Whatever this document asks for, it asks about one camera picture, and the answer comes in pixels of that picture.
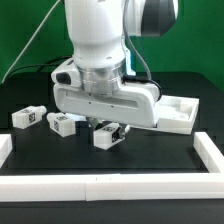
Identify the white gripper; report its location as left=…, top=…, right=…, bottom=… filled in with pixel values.
left=53, top=83, right=159, bottom=138

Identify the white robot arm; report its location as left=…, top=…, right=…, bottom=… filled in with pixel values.
left=52, top=0, right=178, bottom=128

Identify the white sheet with fiducial tags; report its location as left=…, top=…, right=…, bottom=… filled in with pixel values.
left=66, top=113, right=87, bottom=121

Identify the white U-shaped obstacle fence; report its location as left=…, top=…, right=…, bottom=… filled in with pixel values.
left=0, top=132, right=224, bottom=202

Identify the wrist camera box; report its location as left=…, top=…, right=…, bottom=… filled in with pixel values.
left=51, top=58, right=81, bottom=88

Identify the black cable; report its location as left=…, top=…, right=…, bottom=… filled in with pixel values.
left=6, top=54, right=73, bottom=78

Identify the white cable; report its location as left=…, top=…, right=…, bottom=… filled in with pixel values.
left=1, top=0, right=64, bottom=84

